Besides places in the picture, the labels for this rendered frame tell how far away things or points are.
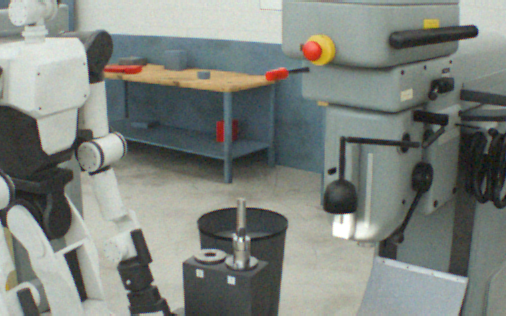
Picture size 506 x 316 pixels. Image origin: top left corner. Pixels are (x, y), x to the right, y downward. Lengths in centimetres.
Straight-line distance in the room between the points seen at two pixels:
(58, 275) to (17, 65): 51
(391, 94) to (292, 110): 549
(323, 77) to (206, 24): 599
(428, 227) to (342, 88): 68
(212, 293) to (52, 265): 53
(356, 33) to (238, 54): 588
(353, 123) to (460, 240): 61
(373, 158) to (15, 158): 81
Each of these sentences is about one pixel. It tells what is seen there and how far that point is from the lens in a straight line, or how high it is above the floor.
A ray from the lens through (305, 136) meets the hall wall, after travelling 690.
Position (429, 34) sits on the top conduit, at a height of 180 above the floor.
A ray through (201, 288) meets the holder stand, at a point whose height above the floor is 104.
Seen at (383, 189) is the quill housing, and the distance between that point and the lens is 157.
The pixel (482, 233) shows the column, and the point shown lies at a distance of 203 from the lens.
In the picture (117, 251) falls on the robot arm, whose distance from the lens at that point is 189.
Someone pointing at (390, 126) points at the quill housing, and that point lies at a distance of 154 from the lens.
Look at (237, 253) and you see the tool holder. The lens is 198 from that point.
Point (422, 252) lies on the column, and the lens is 210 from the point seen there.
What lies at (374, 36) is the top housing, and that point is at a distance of 138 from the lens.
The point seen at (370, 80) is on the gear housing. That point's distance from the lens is 149.
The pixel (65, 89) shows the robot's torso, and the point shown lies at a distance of 165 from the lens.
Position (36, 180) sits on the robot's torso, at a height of 145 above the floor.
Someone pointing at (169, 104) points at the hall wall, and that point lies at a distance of 798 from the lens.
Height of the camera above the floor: 192
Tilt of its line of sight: 15 degrees down
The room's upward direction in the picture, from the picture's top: straight up
